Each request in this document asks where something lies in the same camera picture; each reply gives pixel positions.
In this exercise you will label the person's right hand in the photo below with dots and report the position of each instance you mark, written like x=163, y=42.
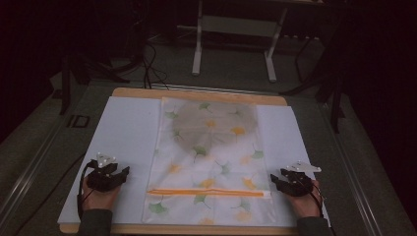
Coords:
x=306, y=205

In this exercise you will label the metal floor rail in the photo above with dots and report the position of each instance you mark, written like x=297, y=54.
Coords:
x=29, y=173
x=354, y=177

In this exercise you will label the black rectangular floor bracket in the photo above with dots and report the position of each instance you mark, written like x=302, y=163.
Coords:
x=78, y=121

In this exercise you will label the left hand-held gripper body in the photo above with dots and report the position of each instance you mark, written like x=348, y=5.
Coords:
x=100, y=180

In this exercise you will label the white metal stand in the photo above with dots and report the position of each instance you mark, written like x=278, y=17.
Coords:
x=236, y=26

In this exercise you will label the black metal stand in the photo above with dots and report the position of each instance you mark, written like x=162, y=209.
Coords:
x=65, y=85
x=336, y=98

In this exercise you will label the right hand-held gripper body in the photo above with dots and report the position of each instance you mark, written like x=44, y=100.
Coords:
x=300, y=183

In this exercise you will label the white foam mat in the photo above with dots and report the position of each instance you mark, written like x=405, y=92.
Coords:
x=124, y=131

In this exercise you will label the leaf print mesh laundry bag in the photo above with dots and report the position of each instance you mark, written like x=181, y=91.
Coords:
x=209, y=170

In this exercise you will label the person's left hand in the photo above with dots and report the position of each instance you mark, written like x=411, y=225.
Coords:
x=98, y=200

